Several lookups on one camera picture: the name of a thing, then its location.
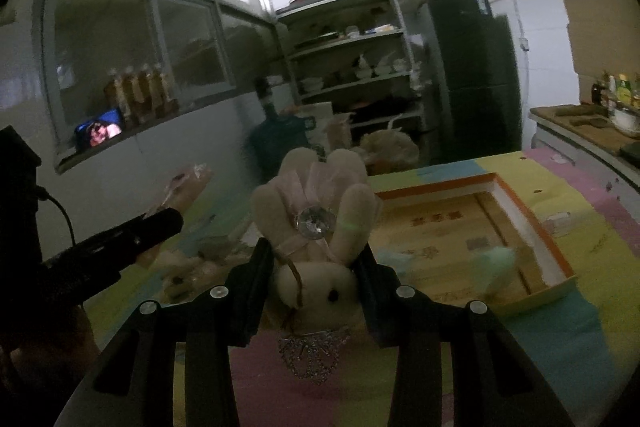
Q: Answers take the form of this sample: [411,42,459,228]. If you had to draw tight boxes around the white container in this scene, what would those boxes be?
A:
[300,103,335,152]

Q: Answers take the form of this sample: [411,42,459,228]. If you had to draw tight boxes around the person's left hand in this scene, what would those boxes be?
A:
[0,304,101,427]

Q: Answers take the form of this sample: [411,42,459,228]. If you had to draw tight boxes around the kitchen counter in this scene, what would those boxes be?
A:
[529,104,640,188]

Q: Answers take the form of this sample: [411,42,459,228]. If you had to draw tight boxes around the cardboard sheet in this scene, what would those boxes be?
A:
[562,0,640,105]

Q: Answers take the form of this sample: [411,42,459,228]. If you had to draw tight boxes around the pale plastic bag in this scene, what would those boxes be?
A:
[360,129,421,175]

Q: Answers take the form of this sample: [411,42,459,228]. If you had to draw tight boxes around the black cable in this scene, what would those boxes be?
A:
[36,187,77,253]

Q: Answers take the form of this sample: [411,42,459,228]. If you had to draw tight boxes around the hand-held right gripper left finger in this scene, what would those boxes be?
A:
[54,237,275,427]

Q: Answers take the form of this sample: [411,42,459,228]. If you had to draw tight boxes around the shallow cardboard box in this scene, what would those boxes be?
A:
[374,172,577,320]

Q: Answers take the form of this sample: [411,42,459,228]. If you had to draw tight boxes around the colourful patchwork table mat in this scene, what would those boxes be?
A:
[85,147,640,427]

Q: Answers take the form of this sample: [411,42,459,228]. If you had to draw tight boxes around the plastic-wrapped tan soft toy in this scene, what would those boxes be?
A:
[135,163,215,268]

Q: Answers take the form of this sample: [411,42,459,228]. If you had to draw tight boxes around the dark refrigerator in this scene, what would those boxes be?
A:
[425,0,523,165]

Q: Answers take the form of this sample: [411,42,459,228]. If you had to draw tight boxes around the white bowl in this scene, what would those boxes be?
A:
[612,107,640,132]

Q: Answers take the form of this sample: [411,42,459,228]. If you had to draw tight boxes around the aluminium sliding window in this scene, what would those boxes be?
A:
[40,0,278,175]

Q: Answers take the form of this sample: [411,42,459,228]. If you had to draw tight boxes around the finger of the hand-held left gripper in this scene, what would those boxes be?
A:
[42,207,184,303]

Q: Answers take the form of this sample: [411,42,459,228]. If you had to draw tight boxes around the beige plush bunny with rhinestones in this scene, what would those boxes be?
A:
[250,147,383,385]

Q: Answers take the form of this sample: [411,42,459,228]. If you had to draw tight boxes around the metal shelf rack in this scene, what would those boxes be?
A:
[275,0,431,168]

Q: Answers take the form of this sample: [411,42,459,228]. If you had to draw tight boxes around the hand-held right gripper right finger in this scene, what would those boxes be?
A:
[351,245,577,427]

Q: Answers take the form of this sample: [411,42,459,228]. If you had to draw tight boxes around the blue water jug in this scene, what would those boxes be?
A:
[247,77,313,188]

